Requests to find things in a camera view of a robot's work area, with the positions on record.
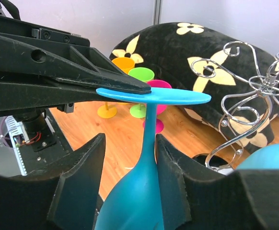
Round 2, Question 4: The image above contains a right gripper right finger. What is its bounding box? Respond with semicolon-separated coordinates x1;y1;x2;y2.
156;134;279;230

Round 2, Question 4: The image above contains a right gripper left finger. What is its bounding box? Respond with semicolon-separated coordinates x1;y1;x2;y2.
0;133;106;230

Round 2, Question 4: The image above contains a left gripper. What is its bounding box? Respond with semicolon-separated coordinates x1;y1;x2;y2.
0;11;152;135

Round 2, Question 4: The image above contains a blue plastic goblet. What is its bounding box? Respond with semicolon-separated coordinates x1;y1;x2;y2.
95;87;211;230
237;144;279;170

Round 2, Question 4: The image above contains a chrome wine glass rack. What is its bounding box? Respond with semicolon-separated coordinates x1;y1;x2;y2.
190;41;279;172

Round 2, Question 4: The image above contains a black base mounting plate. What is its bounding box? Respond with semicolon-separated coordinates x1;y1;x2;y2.
0;107;74;178

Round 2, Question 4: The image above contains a yellow plastic goblet front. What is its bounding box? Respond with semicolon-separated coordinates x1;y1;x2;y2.
97;102;117;119

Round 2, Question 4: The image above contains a yellow plastic goblet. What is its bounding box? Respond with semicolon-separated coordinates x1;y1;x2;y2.
97;102;117;119
112;57;135;74

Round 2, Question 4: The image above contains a yellow plastic goblet rear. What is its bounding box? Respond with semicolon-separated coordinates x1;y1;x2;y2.
112;57;135;74

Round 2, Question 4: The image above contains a green plastic goblet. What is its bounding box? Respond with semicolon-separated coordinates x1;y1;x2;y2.
128;67;155;118

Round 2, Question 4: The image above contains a magenta plastic goblet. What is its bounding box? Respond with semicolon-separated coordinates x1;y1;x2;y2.
147;80;171;133

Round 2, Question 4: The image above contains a black floral plush pillow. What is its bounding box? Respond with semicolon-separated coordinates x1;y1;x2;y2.
109;22;279;155

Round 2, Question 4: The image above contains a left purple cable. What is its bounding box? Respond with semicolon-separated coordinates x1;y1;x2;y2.
0;116;13;148

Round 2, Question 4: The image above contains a left aluminium frame post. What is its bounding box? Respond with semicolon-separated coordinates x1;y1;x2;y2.
153;0;162;25

